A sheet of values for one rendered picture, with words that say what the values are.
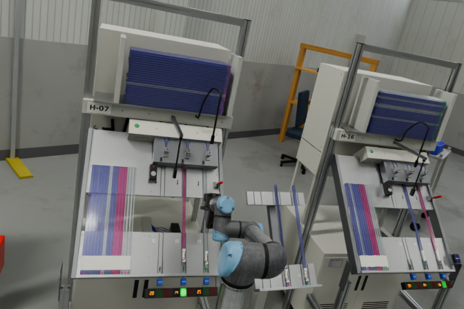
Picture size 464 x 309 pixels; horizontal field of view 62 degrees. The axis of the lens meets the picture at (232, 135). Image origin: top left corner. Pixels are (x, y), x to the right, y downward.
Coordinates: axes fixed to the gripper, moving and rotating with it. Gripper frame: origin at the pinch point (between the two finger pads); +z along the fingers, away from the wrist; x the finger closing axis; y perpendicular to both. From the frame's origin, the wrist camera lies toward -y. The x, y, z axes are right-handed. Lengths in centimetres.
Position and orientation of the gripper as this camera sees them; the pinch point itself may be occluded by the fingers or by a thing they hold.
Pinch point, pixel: (205, 208)
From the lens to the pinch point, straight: 201.8
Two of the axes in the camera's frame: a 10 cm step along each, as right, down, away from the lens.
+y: 0.4, -9.8, 1.8
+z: -3.3, 1.6, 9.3
